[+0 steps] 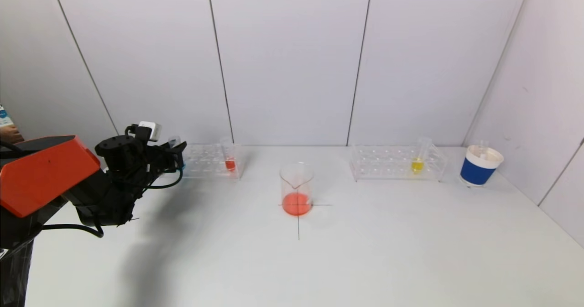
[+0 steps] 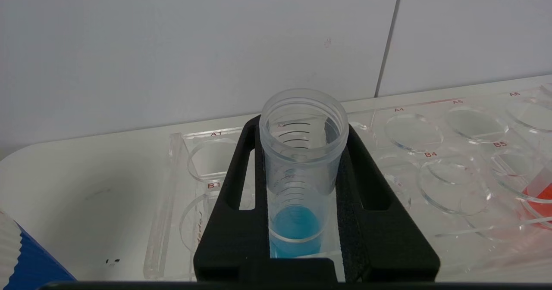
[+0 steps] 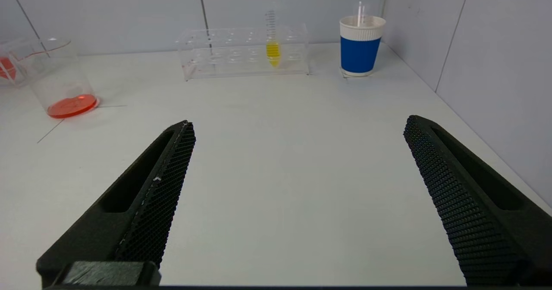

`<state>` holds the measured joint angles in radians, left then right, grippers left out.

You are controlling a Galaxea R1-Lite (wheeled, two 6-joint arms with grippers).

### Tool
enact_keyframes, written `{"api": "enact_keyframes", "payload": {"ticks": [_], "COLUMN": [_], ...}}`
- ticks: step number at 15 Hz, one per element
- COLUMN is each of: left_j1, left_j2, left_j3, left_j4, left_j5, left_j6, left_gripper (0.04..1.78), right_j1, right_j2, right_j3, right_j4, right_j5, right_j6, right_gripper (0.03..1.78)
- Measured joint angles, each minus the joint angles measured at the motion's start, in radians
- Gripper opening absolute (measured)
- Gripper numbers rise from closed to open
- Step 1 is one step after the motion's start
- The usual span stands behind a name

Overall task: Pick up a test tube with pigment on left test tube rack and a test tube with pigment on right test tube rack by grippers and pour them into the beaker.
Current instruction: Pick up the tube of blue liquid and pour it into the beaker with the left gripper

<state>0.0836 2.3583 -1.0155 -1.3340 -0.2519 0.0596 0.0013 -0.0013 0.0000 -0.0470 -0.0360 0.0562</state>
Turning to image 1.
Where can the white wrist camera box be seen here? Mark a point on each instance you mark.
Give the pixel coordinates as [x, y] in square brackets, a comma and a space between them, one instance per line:
[150, 130]

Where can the test tube with orange pigment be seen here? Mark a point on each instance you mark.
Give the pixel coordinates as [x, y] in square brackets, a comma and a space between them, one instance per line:
[230, 164]

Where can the person in grey trousers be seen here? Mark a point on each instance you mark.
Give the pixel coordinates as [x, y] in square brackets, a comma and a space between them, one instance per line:
[10, 136]

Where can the clear acrylic test tube rack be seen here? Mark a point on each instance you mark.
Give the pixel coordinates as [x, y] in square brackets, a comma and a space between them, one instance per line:
[210, 163]
[392, 163]

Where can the test tube with blue pigment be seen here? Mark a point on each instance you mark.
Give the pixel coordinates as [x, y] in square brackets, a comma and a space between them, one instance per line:
[174, 140]

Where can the blue white paper cup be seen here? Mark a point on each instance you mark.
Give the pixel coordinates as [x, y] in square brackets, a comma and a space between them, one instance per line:
[474, 172]

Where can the test tube with red pigment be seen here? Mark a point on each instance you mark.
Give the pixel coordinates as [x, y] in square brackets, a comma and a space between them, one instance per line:
[482, 148]

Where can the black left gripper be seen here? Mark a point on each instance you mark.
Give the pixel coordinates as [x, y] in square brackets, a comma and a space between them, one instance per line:
[175, 157]

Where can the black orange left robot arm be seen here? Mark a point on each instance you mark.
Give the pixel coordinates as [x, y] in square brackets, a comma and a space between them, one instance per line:
[45, 174]

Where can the test tube with yellow pigment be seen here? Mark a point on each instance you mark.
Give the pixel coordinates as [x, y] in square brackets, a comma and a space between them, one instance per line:
[416, 166]

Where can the white blue card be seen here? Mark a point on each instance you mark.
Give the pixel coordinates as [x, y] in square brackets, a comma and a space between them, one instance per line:
[4, 117]

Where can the clear glass beaker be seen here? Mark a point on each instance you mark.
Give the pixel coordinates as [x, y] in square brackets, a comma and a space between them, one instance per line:
[296, 197]

